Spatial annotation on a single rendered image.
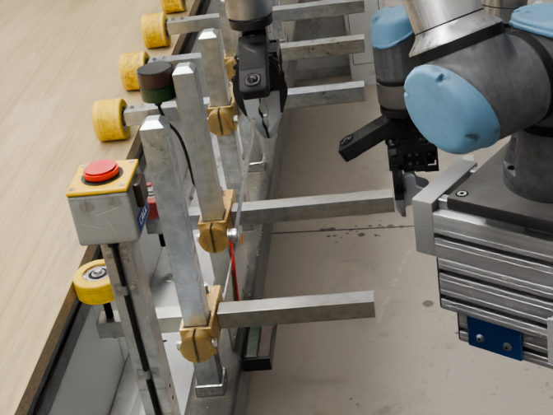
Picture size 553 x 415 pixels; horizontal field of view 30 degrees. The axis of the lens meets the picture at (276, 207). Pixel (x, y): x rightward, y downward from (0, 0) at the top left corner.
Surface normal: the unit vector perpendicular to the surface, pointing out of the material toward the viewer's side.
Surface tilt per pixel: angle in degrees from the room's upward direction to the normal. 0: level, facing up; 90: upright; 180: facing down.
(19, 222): 0
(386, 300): 0
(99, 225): 90
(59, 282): 0
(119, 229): 90
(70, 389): 90
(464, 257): 90
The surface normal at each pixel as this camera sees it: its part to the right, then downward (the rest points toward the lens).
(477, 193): -0.14, -0.86
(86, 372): 0.99, -0.09
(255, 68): -0.19, -0.50
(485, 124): 0.50, 0.40
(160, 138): -0.07, 0.50
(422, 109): -0.78, 0.49
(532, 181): -0.66, 0.17
